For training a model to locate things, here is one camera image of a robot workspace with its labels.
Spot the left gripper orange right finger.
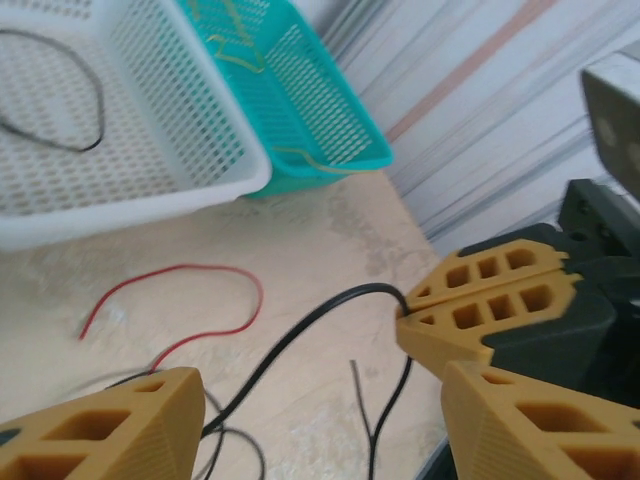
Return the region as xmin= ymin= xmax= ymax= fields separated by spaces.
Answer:
xmin=442 ymin=360 xmax=640 ymax=480

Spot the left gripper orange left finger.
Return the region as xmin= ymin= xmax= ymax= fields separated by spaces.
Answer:
xmin=0 ymin=367 xmax=206 ymax=480

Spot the red cable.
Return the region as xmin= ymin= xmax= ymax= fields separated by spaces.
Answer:
xmin=77 ymin=263 xmax=266 ymax=374

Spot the teal perforated plastic basket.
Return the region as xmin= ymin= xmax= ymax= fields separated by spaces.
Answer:
xmin=172 ymin=0 xmax=396 ymax=199

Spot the white perforated plastic basket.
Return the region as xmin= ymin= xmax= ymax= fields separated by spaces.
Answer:
xmin=0 ymin=0 xmax=274 ymax=251

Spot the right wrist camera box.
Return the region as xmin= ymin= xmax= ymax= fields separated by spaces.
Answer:
xmin=579 ymin=47 xmax=640 ymax=194

